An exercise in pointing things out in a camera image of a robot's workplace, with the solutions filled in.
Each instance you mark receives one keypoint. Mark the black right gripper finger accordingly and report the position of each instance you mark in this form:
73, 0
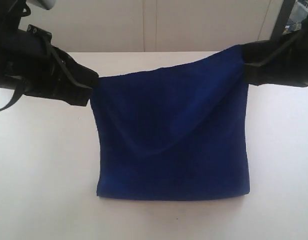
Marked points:
254, 52
261, 75

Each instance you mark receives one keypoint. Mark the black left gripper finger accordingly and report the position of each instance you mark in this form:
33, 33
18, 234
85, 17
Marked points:
82, 75
73, 95

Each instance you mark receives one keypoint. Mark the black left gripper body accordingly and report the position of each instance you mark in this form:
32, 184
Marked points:
28, 67

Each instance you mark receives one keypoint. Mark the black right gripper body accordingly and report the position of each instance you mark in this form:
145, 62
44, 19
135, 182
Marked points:
295, 61

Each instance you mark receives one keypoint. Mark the blue towel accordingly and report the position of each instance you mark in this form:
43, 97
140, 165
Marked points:
174, 133

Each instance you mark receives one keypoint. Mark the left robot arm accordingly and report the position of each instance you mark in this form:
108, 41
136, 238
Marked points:
11, 13

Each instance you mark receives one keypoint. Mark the black window frame post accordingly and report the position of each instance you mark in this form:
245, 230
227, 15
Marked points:
282, 19

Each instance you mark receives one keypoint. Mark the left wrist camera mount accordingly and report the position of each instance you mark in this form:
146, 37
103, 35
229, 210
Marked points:
43, 4

